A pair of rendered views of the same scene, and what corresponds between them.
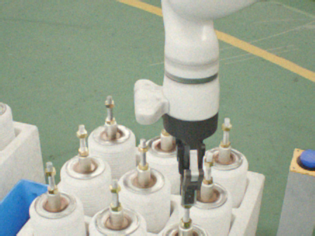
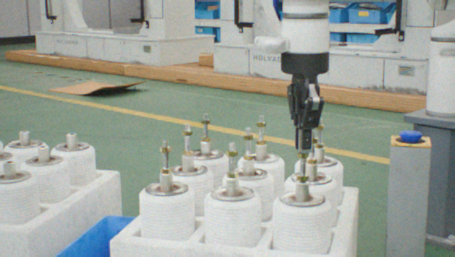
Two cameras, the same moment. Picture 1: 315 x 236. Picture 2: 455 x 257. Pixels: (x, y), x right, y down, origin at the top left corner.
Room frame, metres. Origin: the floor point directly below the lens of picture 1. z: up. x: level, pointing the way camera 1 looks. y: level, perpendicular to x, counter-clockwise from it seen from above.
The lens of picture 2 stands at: (-0.31, 0.19, 0.59)
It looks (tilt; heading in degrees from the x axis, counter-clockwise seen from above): 12 degrees down; 352
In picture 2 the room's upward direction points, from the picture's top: 1 degrees counter-clockwise
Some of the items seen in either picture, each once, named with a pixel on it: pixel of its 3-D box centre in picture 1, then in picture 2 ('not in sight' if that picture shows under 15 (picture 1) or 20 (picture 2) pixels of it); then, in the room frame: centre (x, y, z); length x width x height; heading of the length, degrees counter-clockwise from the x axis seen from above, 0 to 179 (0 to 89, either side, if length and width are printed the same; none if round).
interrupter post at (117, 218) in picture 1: (117, 215); (232, 186); (0.68, 0.04, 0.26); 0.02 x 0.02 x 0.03
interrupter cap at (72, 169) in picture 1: (85, 167); (188, 170); (0.84, 0.10, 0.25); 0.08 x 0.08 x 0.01
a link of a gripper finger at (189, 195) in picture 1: (190, 192); (308, 134); (0.61, -0.07, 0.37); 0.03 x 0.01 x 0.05; 1
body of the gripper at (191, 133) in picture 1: (190, 131); (304, 76); (0.64, -0.07, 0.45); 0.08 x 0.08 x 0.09
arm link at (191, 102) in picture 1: (177, 86); (293, 31); (0.64, -0.05, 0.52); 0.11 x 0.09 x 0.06; 91
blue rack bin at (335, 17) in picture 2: not in sight; (337, 11); (6.15, -1.95, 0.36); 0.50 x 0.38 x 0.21; 129
